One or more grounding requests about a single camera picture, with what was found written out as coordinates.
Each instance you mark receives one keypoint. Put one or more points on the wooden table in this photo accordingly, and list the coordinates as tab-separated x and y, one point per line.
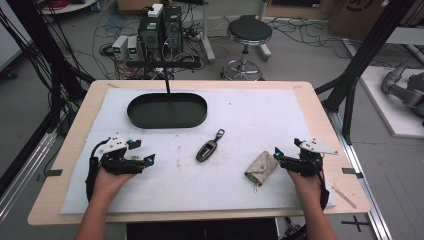
66	140

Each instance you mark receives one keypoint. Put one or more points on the black car key fob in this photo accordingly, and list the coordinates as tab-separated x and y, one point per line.
207	149

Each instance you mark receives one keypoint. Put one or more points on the cardboard box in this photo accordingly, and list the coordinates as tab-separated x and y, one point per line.
360	16

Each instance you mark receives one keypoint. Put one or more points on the white box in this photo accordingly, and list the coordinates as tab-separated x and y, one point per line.
155	10

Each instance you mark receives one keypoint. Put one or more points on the black T-shaped stand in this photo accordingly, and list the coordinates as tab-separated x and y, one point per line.
163	64

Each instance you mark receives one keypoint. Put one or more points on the black round stool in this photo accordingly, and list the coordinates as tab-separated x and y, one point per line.
249	30

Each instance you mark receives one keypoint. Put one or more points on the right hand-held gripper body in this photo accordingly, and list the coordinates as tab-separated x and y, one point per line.
308	160

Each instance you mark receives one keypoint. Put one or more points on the white platform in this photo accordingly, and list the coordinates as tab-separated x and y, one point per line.
390	116

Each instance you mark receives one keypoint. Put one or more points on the black computer tower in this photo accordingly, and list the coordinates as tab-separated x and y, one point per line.
173	30
150	36

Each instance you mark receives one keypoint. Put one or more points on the person's right hand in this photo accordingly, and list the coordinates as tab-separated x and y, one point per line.
305	186

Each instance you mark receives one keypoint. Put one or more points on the black metal frame post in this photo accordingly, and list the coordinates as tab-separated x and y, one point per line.
363	56

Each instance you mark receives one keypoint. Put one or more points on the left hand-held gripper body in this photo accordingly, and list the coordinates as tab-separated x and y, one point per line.
115	161

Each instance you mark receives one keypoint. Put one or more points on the person's left hand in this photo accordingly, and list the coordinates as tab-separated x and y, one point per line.
108	183

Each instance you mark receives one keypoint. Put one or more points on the aluminium rail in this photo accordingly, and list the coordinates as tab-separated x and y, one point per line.
366	186
23	176

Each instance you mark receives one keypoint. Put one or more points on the black oval tray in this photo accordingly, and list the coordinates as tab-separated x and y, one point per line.
166	111

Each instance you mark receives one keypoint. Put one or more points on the white foam mat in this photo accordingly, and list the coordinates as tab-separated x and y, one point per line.
206	186

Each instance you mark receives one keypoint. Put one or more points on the beige key pouch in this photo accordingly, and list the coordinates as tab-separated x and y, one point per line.
261	168

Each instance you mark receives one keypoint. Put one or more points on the thin wooden stick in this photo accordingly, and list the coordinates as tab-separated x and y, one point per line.
344	197

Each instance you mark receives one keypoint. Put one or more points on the dark tape piece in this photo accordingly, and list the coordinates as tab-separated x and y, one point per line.
53	172
351	171

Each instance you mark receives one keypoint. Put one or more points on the grey power supply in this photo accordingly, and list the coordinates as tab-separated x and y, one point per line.
119	46
132	46

